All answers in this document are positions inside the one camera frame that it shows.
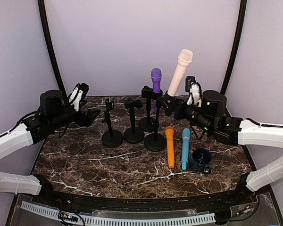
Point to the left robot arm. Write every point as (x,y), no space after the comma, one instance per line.
(55,111)

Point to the orange microphone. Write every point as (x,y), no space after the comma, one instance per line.
(169,133)

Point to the blue microphone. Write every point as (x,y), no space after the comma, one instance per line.
(186,135)

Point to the dark blue mug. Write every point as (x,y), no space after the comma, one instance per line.
(200,161)

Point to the black stand of orange microphone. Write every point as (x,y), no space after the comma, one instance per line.
(133,135)

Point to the black front rail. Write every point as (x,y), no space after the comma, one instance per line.
(211,202)

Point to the white slotted cable duct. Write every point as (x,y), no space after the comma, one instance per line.
(70,219)

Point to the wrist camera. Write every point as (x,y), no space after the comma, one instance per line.
(195,91)
(78,94)

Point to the purple microphone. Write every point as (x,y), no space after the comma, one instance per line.
(156,76)

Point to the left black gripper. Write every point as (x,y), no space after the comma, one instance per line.
(88,119)

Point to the black stand of pink microphone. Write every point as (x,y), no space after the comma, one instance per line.
(156,142)

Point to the pink microphone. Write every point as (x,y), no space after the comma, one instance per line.
(183,61)

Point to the black frame post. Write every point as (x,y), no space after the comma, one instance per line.
(49,45)
(235,46)

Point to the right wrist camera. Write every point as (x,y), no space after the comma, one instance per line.
(195,91)

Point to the black stand of purple microphone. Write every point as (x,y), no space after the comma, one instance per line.
(146,123)

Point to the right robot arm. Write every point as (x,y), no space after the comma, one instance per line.
(210,117)

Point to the right black frame post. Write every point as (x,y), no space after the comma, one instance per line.
(235,46)

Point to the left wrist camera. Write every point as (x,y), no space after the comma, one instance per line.
(78,94)

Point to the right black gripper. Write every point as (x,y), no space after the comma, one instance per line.
(169,110)

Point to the black stand of blue microphone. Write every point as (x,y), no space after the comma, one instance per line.
(111,138)

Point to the left black frame post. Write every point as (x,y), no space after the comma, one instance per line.
(49,45)

